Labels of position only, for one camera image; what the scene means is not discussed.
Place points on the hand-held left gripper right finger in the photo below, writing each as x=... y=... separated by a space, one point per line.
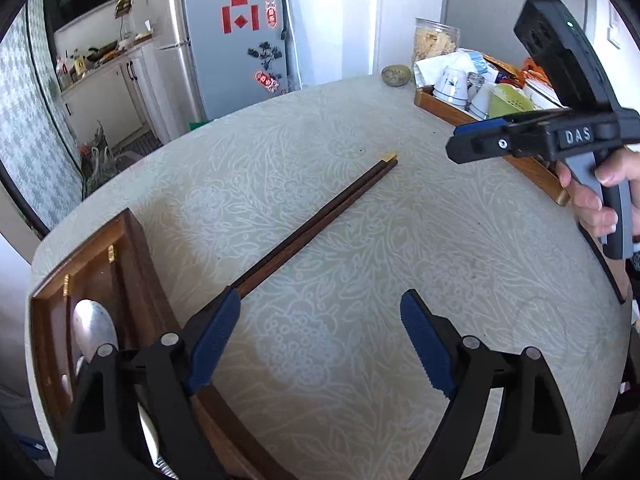
x=425 y=347

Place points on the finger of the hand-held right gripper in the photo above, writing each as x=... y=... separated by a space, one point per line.
x=480 y=145

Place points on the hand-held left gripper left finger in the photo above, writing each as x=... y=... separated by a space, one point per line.
x=215 y=342

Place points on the dark wooden utensil tray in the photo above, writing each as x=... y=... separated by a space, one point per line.
x=135 y=270

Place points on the large metal spoon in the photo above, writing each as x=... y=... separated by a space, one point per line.
x=95 y=325

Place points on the gold-tipped wooden chopstick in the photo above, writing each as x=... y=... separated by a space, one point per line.
x=348 y=190
x=111 y=254
x=67 y=284
x=352 y=195

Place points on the white ceramic spoon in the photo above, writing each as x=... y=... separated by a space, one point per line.
x=66 y=385

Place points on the person's right hand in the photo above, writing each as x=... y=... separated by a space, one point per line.
x=590 y=210

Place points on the light wooden serving tray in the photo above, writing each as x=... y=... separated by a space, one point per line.
x=450 y=112

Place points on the white cup with blue print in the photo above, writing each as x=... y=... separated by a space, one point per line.
x=481 y=100
x=450 y=85

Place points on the green plastic strainer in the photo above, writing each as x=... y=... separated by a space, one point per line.
x=510 y=102

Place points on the grey door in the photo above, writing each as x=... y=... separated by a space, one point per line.
x=500 y=15

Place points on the white paper bag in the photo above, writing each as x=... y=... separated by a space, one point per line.
x=435 y=67

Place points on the small round stone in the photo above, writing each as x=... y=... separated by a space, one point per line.
x=395 y=75

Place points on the plastic bag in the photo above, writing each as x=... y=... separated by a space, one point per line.
x=97 y=160

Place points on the red oval fridge magnet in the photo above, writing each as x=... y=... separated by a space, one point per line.
x=265 y=81

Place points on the black fridge magnets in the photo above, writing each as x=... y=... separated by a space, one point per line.
x=262 y=52

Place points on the white kitchen cabinet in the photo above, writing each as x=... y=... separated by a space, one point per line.
x=130 y=90

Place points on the red square paper decoration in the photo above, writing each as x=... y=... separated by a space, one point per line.
x=240 y=17

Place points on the silver refrigerator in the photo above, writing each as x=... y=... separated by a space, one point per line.
x=220 y=45

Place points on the frosted glass sliding door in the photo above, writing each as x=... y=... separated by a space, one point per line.
x=30 y=125

